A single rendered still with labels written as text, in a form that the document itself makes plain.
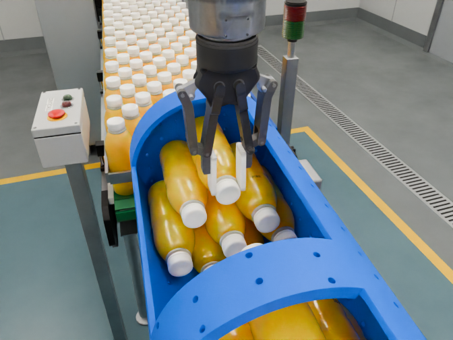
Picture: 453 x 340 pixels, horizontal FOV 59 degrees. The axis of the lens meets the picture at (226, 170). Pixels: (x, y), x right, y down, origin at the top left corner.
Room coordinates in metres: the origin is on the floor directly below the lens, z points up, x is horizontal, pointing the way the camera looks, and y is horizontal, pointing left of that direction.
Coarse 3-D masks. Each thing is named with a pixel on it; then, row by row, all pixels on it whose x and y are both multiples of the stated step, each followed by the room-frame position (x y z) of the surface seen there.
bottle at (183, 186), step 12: (168, 144) 0.64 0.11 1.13; (180, 144) 0.63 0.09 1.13; (168, 156) 0.60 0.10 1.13; (180, 156) 0.59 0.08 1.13; (168, 168) 0.57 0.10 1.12; (180, 168) 0.56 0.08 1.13; (192, 168) 0.56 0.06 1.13; (168, 180) 0.54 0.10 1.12; (180, 180) 0.52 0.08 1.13; (192, 180) 0.52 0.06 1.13; (168, 192) 0.52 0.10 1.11; (180, 192) 0.50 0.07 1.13; (192, 192) 0.50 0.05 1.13; (204, 192) 0.51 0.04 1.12; (180, 204) 0.49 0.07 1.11; (204, 204) 0.50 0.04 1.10
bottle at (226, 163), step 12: (216, 132) 0.60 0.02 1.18; (216, 144) 0.56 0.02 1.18; (228, 144) 0.58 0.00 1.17; (192, 156) 0.57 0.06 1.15; (216, 156) 0.53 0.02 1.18; (228, 156) 0.53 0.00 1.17; (216, 168) 0.51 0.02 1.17; (228, 168) 0.51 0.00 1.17; (204, 180) 0.51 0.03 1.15; (216, 180) 0.49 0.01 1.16
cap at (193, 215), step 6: (192, 204) 0.48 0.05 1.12; (198, 204) 0.48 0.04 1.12; (186, 210) 0.47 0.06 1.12; (192, 210) 0.47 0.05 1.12; (198, 210) 0.47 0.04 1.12; (204, 210) 0.47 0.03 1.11; (186, 216) 0.46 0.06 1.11; (192, 216) 0.47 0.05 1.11; (198, 216) 0.47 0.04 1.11; (204, 216) 0.47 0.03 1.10; (186, 222) 0.46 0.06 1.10; (192, 222) 0.47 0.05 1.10; (198, 222) 0.47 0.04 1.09; (204, 222) 0.47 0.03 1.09
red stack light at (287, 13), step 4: (284, 4) 1.19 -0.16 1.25; (284, 8) 1.18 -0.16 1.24; (288, 8) 1.17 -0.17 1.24; (292, 8) 1.16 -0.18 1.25; (296, 8) 1.16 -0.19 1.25; (300, 8) 1.16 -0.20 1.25; (304, 8) 1.16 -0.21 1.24; (284, 12) 1.18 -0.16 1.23; (288, 12) 1.17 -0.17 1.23; (292, 12) 1.16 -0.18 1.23; (296, 12) 1.16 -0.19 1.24; (300, 12) 1.16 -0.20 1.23; (304, 12) 1.17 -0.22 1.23; (284, 16) 1.18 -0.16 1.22; (288, 16) 1.16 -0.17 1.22; (292, 16) 1.16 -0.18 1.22; (296, 16) 1.16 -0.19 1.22; (300, 16) 1.16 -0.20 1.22; (304, 16) 1.17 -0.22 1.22; (288, 20) 1.16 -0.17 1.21; (292, 20) 1.16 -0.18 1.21; (296, 20) 1.16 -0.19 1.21; (300, 20) 1.16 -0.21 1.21
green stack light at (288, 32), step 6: (282, 24) 1.19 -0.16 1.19; (288, 24) 1.16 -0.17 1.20; (294, 24) 1.16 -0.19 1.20; (300, 24) 1.16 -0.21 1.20; (282, 30) 1.18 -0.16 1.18; (288, 30) 1.16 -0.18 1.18; (294, 30) 1.16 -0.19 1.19; (300, 30) 1.16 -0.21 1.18; (282, 36) 1.18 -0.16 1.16; (288, 36) 1.16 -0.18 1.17; (294, 36) 1.16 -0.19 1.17; (300, 36) 1.16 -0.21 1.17
